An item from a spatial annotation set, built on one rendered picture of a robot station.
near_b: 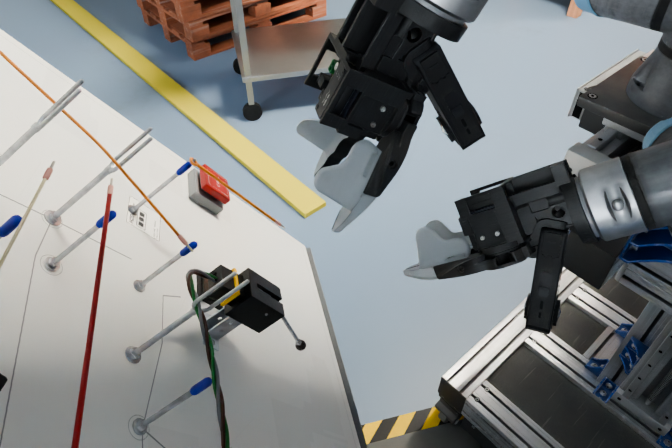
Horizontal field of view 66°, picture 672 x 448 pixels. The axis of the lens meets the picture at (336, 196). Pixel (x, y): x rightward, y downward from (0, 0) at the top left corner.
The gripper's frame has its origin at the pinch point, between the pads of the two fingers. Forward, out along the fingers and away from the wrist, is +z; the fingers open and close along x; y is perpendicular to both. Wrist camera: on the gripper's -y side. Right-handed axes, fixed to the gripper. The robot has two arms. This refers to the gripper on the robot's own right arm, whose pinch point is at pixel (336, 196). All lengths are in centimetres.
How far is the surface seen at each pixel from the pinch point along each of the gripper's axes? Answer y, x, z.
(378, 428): -79, -33, 101
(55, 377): 20.6, 11.8, 16.0
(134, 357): 14.1, 7.6, 18.5
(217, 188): 3.6, -23.6, 19.7
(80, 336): 19.2, 7.3, 16.6
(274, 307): 0.1, 1.7, 15.5
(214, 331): 4.7, 0.8, 21.9
